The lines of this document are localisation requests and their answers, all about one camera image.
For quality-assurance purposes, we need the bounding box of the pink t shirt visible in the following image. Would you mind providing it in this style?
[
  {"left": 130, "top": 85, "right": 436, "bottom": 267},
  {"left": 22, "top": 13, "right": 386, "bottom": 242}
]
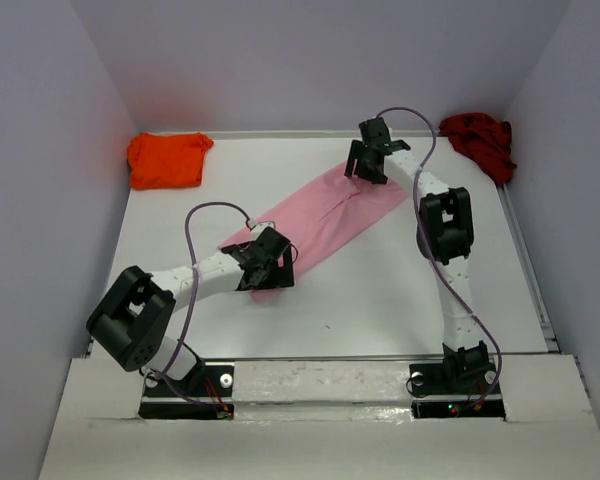
[{"left": 218, "top": 160, "right": 412, "bottom": 304}]

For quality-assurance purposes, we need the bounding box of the orange t shirt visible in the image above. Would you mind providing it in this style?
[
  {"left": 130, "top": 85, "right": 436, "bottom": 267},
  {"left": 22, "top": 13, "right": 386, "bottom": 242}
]
[{"left": 127, "top": 133, "right": 214, "bottom": 190}]

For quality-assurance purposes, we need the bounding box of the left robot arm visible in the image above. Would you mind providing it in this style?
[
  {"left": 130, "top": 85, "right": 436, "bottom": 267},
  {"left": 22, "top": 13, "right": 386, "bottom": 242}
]
[{"left": 86, "top": 223, "right": 299, "bottom": 398}]

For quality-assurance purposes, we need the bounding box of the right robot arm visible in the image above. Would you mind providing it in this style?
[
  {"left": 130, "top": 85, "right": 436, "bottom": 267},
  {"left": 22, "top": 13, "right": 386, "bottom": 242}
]
[{"left": 344, "top": 116, "right": 497, "bottom": 400}]

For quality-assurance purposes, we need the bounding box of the dark red t shirt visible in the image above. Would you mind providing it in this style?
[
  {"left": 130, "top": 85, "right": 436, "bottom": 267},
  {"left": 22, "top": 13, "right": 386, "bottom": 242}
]
[{"left": 439, "top": 112, "right": 517, "bottom": 186}]

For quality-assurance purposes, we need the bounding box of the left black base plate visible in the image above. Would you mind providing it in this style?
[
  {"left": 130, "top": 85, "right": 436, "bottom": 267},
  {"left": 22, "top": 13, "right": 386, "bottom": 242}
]
[{"left": 138, "top": 361, "right": 235, "bottom": 420}]

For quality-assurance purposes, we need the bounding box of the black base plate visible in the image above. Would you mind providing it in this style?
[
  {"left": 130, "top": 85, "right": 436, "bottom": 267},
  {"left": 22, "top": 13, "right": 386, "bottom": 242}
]
[
  {"left": 405, "top": 362, "right": 506, "bottom": 420},
  {"left": 138, "top": 361, "right": 235, "bottom": 420}
]

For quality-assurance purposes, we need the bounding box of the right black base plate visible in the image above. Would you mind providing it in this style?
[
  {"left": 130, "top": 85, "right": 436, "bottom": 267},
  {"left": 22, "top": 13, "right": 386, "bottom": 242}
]
[{"left": 405, "top": 362, "right": 506, "bottom": 420}]

